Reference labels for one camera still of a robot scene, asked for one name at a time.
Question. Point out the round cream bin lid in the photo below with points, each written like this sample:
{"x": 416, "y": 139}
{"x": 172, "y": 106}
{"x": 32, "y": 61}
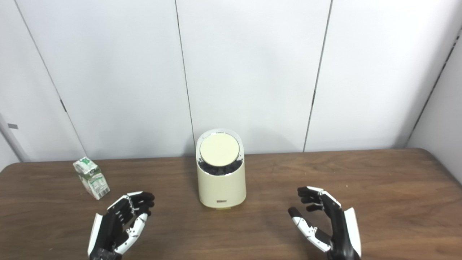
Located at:
{"x": 219, "y": 149}

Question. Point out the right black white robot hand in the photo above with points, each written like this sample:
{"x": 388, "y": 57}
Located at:
{"x": 339, "y": 231}

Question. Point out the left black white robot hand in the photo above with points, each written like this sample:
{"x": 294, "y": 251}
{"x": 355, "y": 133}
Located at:
{"x": 108, "y": 225}

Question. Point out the green white milk carton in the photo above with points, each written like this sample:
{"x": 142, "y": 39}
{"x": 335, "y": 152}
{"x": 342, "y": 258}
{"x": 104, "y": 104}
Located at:
{"x": 92, "y": 178}

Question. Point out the cream-colored bin body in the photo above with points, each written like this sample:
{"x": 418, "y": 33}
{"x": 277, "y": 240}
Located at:
{"x": 221, "y": 189}

